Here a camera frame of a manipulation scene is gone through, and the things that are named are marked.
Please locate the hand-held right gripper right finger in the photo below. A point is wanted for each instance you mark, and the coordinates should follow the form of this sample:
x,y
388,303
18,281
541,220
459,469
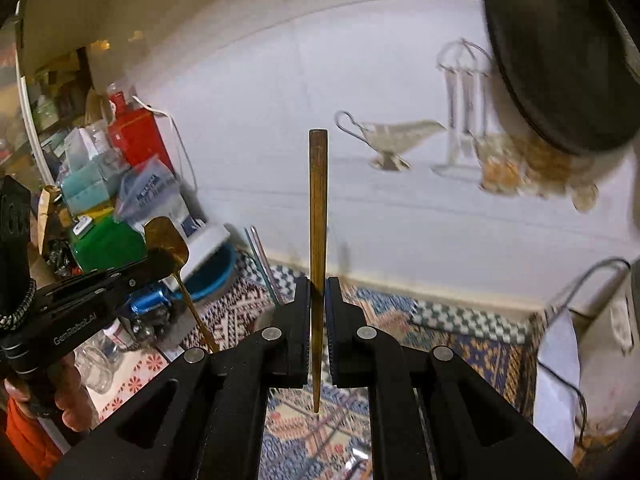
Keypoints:
x,y
345,340

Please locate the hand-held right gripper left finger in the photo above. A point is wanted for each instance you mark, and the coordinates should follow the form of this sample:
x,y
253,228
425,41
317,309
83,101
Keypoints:
x,y
287,340

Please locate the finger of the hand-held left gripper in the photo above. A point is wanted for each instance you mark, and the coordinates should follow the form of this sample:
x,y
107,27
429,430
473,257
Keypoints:
x,y
145,275

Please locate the gold spoon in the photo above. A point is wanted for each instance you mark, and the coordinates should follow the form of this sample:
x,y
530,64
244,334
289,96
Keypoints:
x,y
165,240

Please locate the metal chopstick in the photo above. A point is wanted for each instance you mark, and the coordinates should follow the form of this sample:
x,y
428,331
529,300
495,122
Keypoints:
x,y
259,265
266,265

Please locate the brown wooden chopstick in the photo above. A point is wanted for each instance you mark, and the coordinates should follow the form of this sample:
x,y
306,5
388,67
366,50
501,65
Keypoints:
x,y
318,210

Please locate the person's left hand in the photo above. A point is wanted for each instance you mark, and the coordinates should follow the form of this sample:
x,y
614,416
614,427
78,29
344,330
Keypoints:
x,y
77,395

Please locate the blue metal object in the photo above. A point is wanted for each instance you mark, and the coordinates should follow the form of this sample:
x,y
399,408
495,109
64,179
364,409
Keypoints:
x,y
147,305

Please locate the green box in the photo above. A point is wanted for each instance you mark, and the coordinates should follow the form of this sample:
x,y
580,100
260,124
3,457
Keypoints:
x,y
107,250

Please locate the glass jar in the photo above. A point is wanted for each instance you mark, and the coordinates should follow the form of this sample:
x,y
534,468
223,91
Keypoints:
x,y
97,370

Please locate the blue bowl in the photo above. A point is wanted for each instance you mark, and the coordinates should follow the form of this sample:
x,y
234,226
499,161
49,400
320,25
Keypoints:
x,y
215,277

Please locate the white flat box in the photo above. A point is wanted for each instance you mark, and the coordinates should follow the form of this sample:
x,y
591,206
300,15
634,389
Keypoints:
x,y
207,237

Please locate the blue white plastic bag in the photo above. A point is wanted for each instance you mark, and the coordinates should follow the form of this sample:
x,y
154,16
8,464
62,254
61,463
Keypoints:
x,y
150,195

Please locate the teal tissue box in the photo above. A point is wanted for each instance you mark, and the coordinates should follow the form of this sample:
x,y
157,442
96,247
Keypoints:
x,y
92,187

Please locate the patterned table mat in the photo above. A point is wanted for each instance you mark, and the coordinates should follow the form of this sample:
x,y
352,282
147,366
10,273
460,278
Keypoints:
x,y
450,345

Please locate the brown paper bag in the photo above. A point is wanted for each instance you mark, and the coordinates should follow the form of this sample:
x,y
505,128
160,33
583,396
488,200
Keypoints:
x,y
49,215

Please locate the red box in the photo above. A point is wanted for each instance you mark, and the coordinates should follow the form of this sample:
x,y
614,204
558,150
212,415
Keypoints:
x,y
140,135

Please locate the cluttered shelf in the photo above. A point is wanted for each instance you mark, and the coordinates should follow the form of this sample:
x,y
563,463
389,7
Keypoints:
x,y
55,110

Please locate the white cloth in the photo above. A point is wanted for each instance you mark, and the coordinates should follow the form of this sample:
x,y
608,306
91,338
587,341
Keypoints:
x,y
557,385

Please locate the white rice cooker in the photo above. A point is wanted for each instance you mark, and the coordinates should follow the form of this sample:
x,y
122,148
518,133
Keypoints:
x,y
607,330

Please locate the black frying pan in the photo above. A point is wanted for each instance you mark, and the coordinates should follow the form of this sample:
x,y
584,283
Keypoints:
x,y
550,50

